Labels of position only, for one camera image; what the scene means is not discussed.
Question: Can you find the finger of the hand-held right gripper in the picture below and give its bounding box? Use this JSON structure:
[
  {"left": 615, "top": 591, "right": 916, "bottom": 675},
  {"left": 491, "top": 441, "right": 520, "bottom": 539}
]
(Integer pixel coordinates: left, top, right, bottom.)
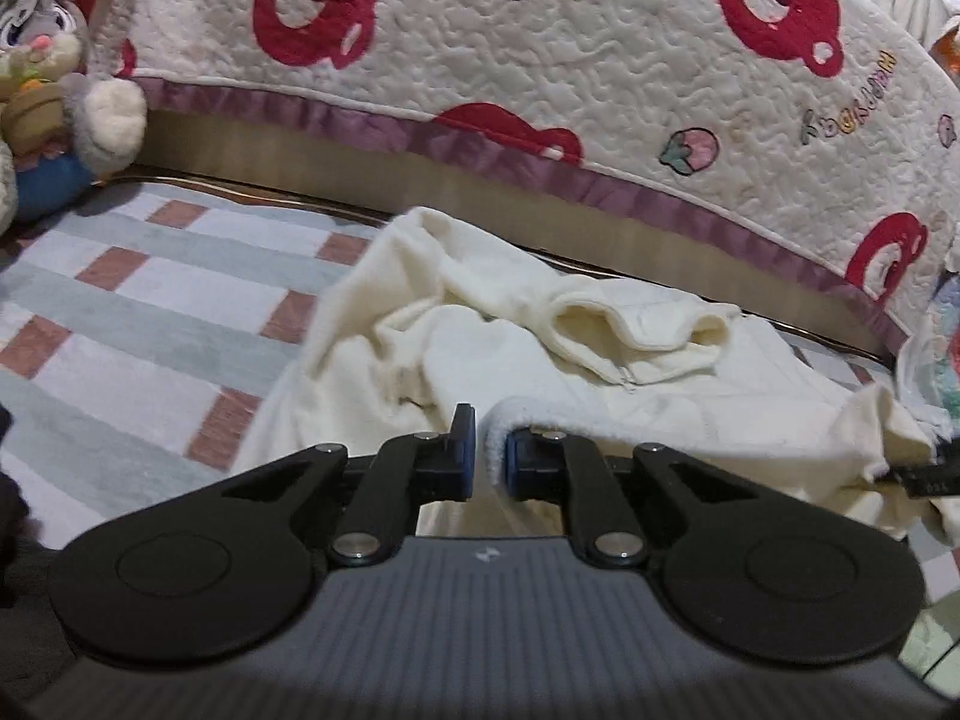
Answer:
[{"left": 891, "top": 444, "right": 960, "bottom": 500}]

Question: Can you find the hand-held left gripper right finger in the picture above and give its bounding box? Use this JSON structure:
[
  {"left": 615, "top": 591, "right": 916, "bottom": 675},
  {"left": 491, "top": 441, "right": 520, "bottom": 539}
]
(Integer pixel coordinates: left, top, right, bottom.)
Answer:
[{"left": 504, "top": 426, "right": 758, "bottom": 569}]

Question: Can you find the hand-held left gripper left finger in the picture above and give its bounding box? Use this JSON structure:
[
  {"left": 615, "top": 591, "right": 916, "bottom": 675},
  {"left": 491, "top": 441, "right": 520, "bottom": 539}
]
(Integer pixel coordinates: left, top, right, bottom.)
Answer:
[{"left": 217, "top": 403, "right": 476, "bottom": 569}]

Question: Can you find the cream fleece jacket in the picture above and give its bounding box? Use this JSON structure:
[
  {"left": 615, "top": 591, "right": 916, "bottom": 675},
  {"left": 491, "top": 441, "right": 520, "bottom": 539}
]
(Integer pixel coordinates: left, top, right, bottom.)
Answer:
[{"left": 232, "top": 206, "right": 953, "bottom": 541}]

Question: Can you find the colourful patchwork blanket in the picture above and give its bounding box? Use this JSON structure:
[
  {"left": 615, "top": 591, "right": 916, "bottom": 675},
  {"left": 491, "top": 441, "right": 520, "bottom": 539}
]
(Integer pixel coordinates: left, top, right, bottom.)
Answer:
[{"left": 896, "top": 240, "right": 960, "bottom": 437}]

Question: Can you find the tan bed base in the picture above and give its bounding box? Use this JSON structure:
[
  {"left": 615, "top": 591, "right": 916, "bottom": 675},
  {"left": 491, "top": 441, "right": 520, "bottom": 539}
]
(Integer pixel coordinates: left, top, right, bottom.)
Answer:
[{"left": 135, "top": 109, "right": 893, "bottom": 362}]

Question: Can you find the white quilt with red bears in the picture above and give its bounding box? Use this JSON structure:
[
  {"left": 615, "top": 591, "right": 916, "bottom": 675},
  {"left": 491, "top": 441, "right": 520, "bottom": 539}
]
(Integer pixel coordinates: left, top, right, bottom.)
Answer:
[{"left": 79, "top": 0, "right": 960, "bottom": 350}]

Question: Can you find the cream pillow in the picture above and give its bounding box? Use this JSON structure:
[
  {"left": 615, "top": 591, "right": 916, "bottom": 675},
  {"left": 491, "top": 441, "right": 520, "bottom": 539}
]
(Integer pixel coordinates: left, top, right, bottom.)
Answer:
[{"left": 836, "top": 0, "right": 960, "bottom": 53}]

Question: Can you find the plush rabbit toy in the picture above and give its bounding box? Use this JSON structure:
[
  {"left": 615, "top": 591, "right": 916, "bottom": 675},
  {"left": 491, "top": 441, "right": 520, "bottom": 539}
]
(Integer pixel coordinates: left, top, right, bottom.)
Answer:
[{"left": 0, "top": 0, "right": 148, "bottom": 223}]

